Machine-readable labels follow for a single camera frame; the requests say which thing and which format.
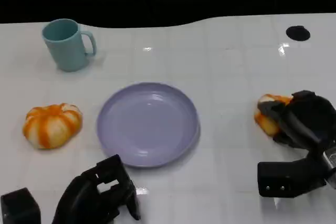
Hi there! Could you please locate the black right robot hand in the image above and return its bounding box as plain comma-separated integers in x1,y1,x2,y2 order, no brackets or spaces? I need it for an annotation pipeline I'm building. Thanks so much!
258,90,336,154

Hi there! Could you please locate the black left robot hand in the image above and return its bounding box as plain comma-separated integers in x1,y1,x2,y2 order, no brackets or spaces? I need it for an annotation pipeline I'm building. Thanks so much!
52,154,142,224

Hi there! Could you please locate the black table grommet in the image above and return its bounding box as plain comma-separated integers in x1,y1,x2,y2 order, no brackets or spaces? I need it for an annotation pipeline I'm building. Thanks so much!
285,25,311,41

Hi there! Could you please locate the lilac plate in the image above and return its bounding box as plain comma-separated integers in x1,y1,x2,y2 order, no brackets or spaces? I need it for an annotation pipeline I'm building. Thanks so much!
96,82,201,169

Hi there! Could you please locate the pale green mug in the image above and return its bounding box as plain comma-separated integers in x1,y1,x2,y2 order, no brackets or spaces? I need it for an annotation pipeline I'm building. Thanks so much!
41,18,97,72

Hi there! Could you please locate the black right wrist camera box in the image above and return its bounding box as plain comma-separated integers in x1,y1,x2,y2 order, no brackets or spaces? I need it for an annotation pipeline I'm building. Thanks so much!
257,158,326,198

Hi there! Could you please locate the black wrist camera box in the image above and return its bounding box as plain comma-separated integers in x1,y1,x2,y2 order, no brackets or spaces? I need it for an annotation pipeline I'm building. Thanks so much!
257,158,326,198
0,187,41,224

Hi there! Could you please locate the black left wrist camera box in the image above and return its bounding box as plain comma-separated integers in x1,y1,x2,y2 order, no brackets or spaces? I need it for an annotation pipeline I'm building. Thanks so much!
0,187,41,224

